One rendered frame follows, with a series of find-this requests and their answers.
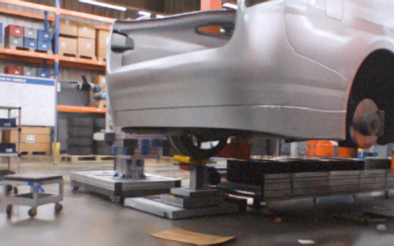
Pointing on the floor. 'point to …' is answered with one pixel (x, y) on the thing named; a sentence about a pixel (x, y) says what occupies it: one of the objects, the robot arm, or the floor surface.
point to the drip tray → (366, 217)
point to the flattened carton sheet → (190, 236)
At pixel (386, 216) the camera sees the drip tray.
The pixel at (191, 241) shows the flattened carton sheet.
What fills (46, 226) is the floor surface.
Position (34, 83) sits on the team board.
